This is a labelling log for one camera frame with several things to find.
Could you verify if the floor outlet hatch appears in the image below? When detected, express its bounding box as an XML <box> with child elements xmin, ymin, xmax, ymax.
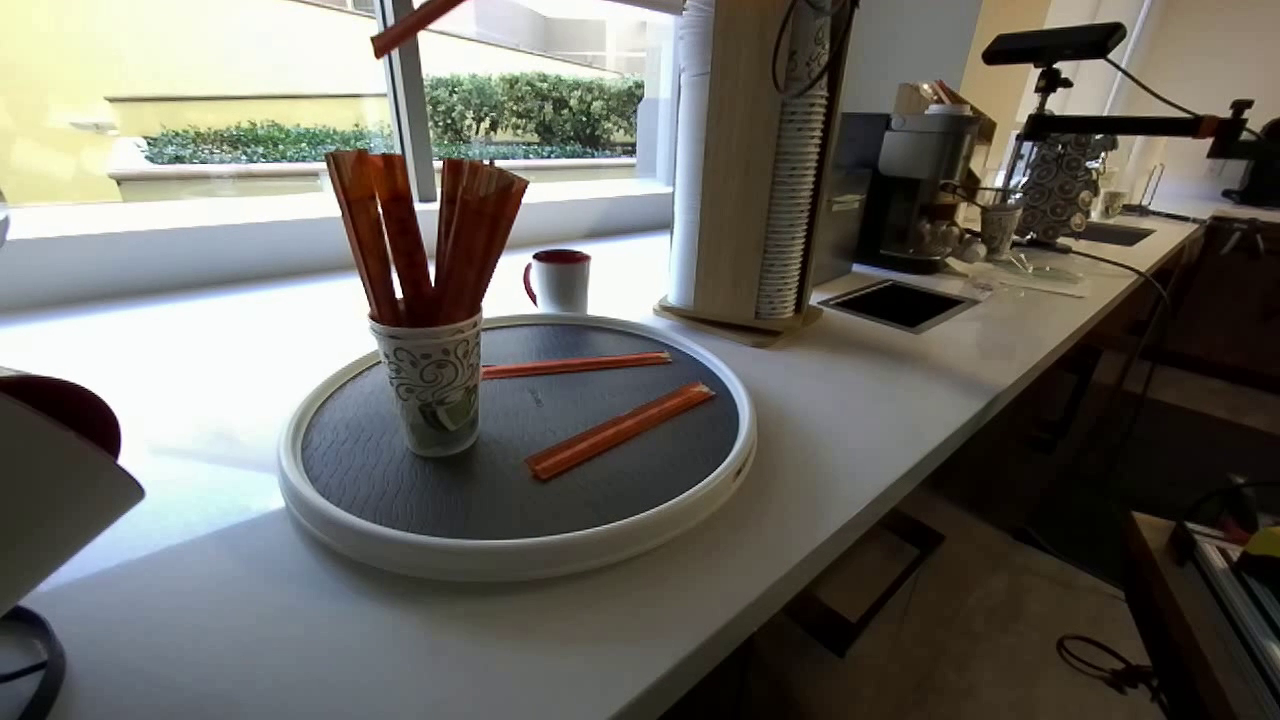
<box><xmin>785</xmin><ymin>505</ymin><xmax>953</xmax><ymax>661</ymax></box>

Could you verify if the black cable loop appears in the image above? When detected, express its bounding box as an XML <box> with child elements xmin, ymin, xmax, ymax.
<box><xmin>766</xmin><ymin>0</ymin><xmax>860</xmax><ymax>101</ymax></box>

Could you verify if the orange straw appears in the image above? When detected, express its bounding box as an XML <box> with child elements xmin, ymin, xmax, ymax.
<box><xmin>366</xmin><ymin>0</ymin><xmax>471</xmax><ymax>65</ymax></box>
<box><xmin>325</xmin><ymin>150</ymin><xmax>404</xmax><ymax>329</ymax></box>
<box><xmin>365</xmin><ymin>153</ymin><xmax>436</xmax><ymax>329</ymax></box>
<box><xmin>479</xmin><ymin>350</ymin><xmax>678</xmax><ymax>384</ymax></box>
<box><xmin>522</xmin><ymin>382</ymin><xmax>720</xmax><ymax>489</ymax></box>
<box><xmin>456</xmin><ymin>165</ymin><xmax>531</xmax><ymax>326</ymax></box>
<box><xmin>431</xmin><ymin>156</ymin><xmax>492</xmax><ymax>329</ymax></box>

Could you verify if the round white grey tray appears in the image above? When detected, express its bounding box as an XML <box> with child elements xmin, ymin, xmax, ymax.
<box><xmin>277</xmin><ymin>311</ymin><xmax>758</xmax><ymax>590</ymax></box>

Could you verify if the grey coffee machine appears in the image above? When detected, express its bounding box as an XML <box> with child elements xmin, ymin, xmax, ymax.
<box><xmin>832</xmin><ymin>77</ymin><xmax>1004</xmax><ymax>282</ymax></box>

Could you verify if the patterned glass jar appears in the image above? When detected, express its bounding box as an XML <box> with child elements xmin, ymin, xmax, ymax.
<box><xmin>999</xmin><ymin>133</ymin><xmax>1112</xmax><ymax>249</ymax></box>

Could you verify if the dark counter cabinet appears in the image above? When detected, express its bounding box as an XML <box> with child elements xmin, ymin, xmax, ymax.
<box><xmin>933</xmin><ymin>218</ymin><xmax>1280</xmax><ymax>554</ymax></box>

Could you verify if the black yellow device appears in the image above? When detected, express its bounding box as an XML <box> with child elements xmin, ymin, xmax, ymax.
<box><xmin>1172</xmin><ymin>477</ymin><xmax>1280</xmax><ymax>634</ymax></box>

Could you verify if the patterned paper cup stack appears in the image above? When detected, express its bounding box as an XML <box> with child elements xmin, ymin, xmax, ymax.
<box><xmin>757</xmin><ymin>0</ymin><xmax>841</xmax><ymax>326</ymax></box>

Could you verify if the white paper cup stack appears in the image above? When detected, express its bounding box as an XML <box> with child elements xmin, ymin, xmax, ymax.
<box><xmin>662</xmin><ymin>0</ymin><xmax>724</xmax><ymax>315</ymax></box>

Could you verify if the black floor cable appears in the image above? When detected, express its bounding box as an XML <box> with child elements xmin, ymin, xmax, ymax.
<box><xmin>1052</xmin><ymin>628</ymin><xmax>1166</xmax><ymax>702</ymax></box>

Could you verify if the grey window mullion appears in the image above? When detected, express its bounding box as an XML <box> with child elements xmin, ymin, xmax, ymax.
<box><xmin>370</xmin><ymin>0</ymin><xmax>441</xmax><ymax>204</ymax></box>

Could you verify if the black camera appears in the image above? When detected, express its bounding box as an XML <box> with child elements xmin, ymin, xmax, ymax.
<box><xmin>979</xmin><ymin>22</ymin><xmax>1133</xmax><ymax>72</ymax></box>

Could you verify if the black wire mug rack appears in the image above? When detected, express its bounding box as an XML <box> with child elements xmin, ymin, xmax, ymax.
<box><xmin>0</xmin><ymin>603</ymin><xmax>72</xmax><ymax>720</ymax></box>

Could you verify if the wooden cup dispenser stand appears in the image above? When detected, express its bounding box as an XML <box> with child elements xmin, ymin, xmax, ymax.
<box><xmin>654</xmin><ymin>0</ymin><xmax>860</xmax><ymax>342</ymax></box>

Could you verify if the black flat pad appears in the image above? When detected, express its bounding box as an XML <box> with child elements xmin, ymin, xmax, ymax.
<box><xmin>1068</xmin><ymin>218</ymin><xmax>1161</xmax><ymax>254</ymax></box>

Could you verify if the black flat scale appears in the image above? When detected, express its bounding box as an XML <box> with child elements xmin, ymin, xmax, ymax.
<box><xmin>817</xmin><ymin>277</ymin><xmax>979</xmax><ymax>336</ymax></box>

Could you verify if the wooden side table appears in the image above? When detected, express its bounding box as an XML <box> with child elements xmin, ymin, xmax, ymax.
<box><xmin>1119</xmin><ymin>510</ymin><xmax>1280</xmax><ymax>720</ymax></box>

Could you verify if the green hedge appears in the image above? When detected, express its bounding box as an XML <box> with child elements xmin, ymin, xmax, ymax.
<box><xmin>141</xmin><ymin>72</ymin><xmax>649</xmax><ymax>169</ymax></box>

